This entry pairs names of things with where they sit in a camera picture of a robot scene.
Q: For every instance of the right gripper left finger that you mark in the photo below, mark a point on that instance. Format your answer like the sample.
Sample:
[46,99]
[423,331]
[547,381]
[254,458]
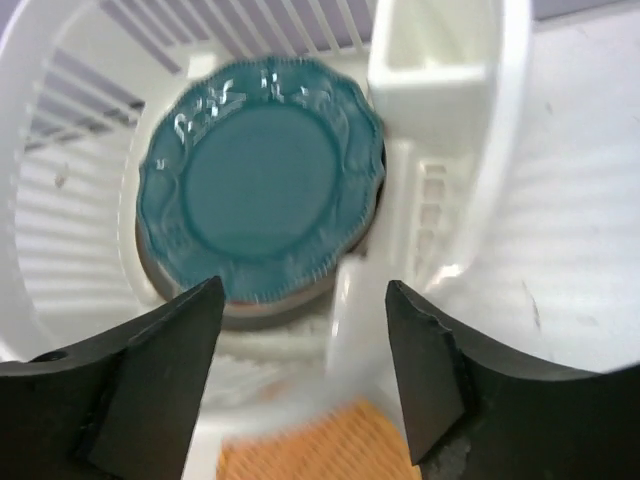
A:
[120,405]

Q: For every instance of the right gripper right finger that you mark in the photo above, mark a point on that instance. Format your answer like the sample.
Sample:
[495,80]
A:
[475,408]

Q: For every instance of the red rimmed cream plate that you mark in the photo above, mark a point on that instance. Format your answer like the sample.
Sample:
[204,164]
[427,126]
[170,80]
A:
[270,312]

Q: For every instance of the teal scalloped round plate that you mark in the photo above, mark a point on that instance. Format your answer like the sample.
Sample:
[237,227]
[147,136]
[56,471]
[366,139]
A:
[268,102]

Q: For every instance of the woven bamboo round plate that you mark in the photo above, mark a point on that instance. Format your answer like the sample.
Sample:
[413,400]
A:
[355,442]

